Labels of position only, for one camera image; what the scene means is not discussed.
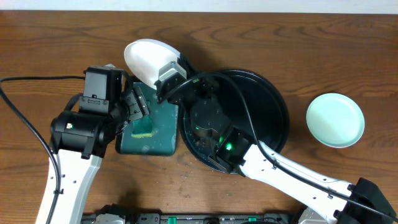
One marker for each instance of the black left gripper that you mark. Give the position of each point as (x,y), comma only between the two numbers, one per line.
(137,103)

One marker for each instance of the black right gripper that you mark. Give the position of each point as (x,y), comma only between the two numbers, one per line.
(205,84)

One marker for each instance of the green and yellow sponge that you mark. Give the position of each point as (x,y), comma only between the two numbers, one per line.
(142,128)

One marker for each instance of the white plate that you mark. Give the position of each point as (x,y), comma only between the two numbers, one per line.
(145,57)

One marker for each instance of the pale green plate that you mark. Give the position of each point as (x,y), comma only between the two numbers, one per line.
(335,120)

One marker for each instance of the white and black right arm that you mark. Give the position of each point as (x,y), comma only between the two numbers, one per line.
(336,201)

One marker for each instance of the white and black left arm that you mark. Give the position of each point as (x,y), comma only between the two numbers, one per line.
(80,135)

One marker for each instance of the rectangular black soapy water tray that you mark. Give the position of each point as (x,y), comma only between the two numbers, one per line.
(164,118)

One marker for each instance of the round black tray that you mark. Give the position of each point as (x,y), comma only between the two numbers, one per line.
(264,109)

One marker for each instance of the black base rail, green buttons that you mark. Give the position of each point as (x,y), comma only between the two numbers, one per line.
(116,214)

